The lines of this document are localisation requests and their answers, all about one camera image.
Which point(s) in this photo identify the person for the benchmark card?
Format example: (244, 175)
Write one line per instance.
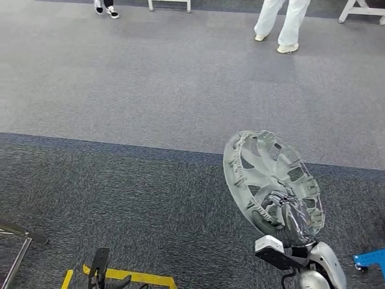
(288, 24)
(111, 12)

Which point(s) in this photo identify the yellow floor tape strip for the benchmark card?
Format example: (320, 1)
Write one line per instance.
(135, 276)

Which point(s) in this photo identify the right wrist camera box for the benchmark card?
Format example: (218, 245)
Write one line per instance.
(270, 249)

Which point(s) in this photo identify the white furniture frame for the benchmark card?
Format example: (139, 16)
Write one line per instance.
(367, 11)
(188, 6)

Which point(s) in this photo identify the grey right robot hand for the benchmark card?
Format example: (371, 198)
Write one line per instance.
(296, 225)

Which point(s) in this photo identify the grey metal tube frame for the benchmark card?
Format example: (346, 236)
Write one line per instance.
(36, 238)

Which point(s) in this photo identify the grey plastic hubcap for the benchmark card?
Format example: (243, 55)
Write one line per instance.
(261, 175)

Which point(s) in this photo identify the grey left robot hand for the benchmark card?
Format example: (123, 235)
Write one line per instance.
(118, 284)

